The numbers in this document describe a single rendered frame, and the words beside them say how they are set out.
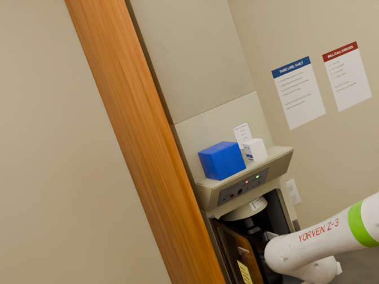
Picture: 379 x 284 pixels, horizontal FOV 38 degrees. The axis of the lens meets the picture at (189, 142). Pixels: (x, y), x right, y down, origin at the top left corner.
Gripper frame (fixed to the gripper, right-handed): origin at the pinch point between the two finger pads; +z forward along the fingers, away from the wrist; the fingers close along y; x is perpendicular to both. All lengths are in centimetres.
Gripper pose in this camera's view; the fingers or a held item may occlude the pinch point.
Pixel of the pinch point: (256, 243)
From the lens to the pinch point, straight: 198.8
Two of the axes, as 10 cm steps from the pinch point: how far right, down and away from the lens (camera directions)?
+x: 3.3, 9.3, 1.8
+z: -4.1, -0.3, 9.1
